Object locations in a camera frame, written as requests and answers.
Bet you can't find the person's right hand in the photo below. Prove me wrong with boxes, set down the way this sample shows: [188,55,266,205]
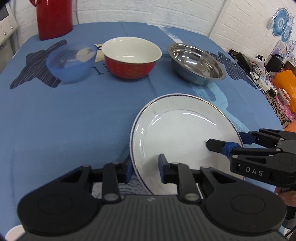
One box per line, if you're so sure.
[274,187,296,229]

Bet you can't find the white kitchen appliance with screen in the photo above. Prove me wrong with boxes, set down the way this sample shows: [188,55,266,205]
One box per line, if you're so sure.
[1,1,19,61]

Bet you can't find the white plate with brown rim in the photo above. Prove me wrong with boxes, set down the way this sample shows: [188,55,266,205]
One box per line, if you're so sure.
[129,93,243,195]

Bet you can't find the translucent blue plastic bowl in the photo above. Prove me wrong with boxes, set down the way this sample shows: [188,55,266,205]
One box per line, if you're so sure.
[46,44,98,83]

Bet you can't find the blue patterned wall plates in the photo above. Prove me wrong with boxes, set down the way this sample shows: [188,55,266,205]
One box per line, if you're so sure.
[267,8,295,44]

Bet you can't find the red thermos jug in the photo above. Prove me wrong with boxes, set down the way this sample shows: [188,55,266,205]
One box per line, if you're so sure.
[30,0,73,41]

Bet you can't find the cluttered side table items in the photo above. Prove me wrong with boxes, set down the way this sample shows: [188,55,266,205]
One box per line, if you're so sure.
[228,50,295,128]

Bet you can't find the stainless steel bowl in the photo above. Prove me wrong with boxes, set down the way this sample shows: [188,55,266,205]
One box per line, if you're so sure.
[168,43,226,85]

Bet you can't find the red bowl white inside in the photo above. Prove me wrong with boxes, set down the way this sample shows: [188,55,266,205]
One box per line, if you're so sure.
[101,37,162,80]

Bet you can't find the blue printed tablecloth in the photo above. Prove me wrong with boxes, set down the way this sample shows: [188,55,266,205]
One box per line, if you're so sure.
[1,22,281,235]

